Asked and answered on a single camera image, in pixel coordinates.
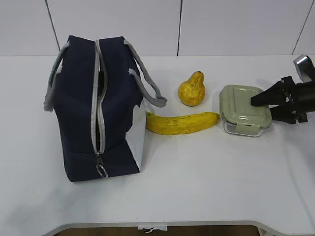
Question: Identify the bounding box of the glass box with green lid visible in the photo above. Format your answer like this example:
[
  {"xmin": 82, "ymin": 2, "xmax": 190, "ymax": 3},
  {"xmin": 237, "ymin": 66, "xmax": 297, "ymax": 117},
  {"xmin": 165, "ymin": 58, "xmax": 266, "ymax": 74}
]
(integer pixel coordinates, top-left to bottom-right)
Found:
[{"xmin": 220, "ymin": 85, "xmax": 272, "ymax": 137}]

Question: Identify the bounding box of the yellow banana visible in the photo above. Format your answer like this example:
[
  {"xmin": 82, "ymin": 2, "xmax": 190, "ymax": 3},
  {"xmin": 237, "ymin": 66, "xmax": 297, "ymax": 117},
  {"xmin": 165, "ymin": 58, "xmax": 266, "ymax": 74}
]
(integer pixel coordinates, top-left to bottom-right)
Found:
[{"xmin": 146, "ymin": 111, "xmax": 220, "ymax": 135}]

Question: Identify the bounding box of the navy and white lunch bag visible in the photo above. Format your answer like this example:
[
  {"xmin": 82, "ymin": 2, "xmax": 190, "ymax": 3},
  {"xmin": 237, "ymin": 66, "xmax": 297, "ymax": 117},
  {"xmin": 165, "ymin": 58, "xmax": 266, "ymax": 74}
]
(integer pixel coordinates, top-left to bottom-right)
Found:
[{"xmin": 44, "ymin": 36, "xmax": 167, "ymax": 182}]

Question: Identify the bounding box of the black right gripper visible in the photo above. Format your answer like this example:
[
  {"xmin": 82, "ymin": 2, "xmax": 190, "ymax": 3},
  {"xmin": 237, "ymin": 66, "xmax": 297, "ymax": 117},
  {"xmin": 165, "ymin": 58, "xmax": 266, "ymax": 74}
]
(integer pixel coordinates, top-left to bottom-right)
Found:
[{"xmin": 251, "ymin": 76, "xmax": 315, "ymax": 124}]

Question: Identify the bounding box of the white tape on table edge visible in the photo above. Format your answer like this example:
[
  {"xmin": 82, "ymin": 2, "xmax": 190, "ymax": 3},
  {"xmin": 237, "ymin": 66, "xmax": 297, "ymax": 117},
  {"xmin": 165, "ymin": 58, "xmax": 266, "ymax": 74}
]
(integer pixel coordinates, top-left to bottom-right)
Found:
[{"xmin": 138, "ymin": 220, "xmax": 169, "ymax": 234}]

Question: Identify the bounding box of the yellow pear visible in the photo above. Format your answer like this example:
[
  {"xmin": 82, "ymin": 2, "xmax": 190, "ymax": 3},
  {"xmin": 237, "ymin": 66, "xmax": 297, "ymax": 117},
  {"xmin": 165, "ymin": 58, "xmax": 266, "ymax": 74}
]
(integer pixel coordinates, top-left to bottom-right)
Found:
[{"xmin": 178, "ymin": 71, "xmax": 206, "ymax": 106}]

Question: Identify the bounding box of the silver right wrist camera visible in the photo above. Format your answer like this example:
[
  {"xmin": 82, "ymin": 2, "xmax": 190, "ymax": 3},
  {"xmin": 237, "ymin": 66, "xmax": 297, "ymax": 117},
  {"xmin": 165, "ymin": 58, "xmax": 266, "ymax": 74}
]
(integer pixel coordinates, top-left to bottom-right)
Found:
[{"xmin": 293, "ymin": 55, "xmax": 315, "ymax": 83}]

